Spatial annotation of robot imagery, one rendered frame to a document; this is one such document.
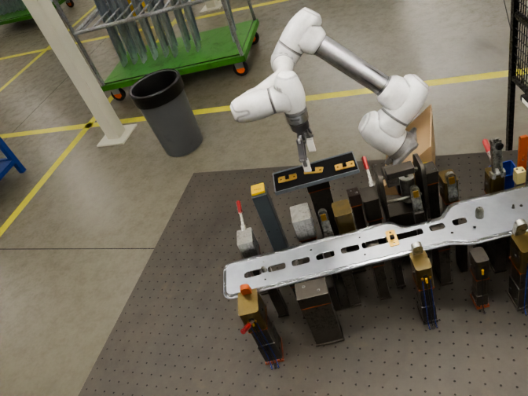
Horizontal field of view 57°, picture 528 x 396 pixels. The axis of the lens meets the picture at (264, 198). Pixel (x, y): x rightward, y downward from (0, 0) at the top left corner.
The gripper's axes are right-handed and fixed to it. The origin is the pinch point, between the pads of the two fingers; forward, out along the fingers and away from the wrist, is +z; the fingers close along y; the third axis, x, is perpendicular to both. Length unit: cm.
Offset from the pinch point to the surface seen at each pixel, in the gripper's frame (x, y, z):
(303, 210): -2.5, 19.5, 11.6
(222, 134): -149, -210, 123
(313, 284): 4, 51, 20
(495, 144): 72, 0, 2
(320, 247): 3.5, 30.0, 22.6
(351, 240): 16.2, 26.8, 22.6
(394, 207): 32.5, 6.2, 26.0
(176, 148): -185, -179, 112
